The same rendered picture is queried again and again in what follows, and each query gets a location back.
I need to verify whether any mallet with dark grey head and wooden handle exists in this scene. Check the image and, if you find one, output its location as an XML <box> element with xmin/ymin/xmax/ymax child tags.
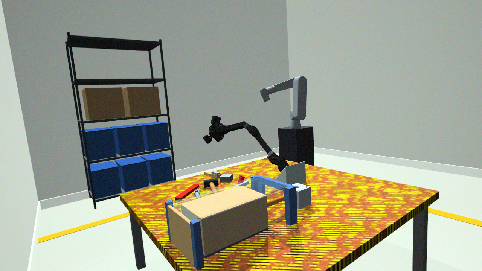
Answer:
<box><xmin>204</xmin><ymin>178</ymin><xmax>219</xmax><ymax>190</ymax></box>

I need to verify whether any red flat bar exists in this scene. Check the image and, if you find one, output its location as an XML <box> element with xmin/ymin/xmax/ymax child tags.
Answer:
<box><xmin>175</xmin><ymin>184</ymin><xmax>199</xmax><ymax>200</ymax></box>

